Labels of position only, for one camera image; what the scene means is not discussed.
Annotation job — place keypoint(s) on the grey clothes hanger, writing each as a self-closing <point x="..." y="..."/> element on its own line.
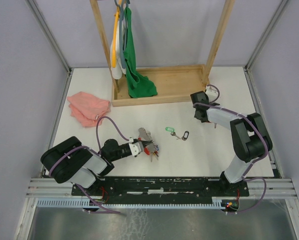
<point x="123" y="22"/>

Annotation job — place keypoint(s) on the wooden clothes rack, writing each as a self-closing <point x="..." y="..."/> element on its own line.
<point x="175" y="83"/>

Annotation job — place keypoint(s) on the yellow clothes hanger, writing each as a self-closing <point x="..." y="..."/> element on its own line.
<point x="115" y="55"/>

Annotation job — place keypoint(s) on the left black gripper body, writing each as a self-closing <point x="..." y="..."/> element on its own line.
<point x="136" y="140"/>

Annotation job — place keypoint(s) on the green hanging garment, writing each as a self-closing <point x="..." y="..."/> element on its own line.
<point x="139" y="86"/>

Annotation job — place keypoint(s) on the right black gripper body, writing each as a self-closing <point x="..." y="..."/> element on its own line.
<point x="195" y="115"/>

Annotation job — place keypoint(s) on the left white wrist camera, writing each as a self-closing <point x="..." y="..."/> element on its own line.
<point x="131" y="143"/>

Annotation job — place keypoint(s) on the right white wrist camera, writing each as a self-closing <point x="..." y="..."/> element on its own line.
<point x="212" y="93"/>

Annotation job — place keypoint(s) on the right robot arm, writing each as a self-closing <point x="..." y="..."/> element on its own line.
<point x="250" y="138"/>

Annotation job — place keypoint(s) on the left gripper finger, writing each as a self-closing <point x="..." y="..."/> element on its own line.
<point x="148" y="147"/>
<point x="147" y="142"/>

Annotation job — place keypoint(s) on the pink folded cloth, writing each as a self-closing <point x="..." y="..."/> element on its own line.
<point x="87" y="109"/>

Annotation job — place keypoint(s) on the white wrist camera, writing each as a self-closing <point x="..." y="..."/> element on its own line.
<point x="131" y="143"/>
<point x="212" y="93"/>

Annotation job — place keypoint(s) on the white hanging garment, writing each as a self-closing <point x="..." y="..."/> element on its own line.
<point x="117" y="69"/>

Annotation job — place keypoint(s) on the green tag key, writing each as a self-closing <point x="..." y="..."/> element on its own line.
<point x="172" y="132"/>

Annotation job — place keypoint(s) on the black tag key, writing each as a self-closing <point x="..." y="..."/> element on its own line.
<point x="185" y="136"/>

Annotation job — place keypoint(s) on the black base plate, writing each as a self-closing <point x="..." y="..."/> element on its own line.
<point x="164" y="190"/>

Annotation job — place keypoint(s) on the grey key holder with rings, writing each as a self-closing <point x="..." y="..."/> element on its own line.
<point x="143" y="134"/>

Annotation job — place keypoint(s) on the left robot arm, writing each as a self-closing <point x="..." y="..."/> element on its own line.
<point x="72" y="162"/>

